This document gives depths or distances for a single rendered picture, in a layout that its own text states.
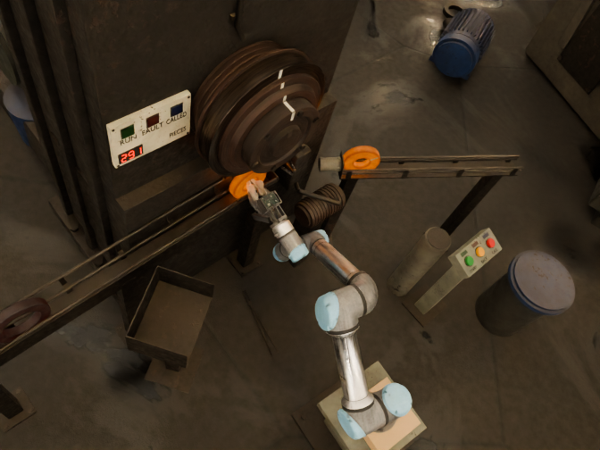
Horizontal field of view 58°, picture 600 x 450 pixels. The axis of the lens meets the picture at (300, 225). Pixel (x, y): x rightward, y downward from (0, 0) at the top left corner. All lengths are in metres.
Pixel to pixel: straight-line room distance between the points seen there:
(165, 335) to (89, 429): 0.69
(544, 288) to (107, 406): 1.98
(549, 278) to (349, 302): 1.21
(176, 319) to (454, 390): 1.44
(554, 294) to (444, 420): 0.77
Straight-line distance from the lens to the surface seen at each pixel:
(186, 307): 1.98
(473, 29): 3.85
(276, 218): 2.01
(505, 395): 2.94
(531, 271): 2.73
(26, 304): 1.87
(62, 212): 2.82
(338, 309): 1.80
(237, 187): 2.03
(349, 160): 2.27
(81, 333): 2.62
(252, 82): 1.59
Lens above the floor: 2.45
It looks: 58 degrees down
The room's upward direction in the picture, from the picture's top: 21 degrees clockwise
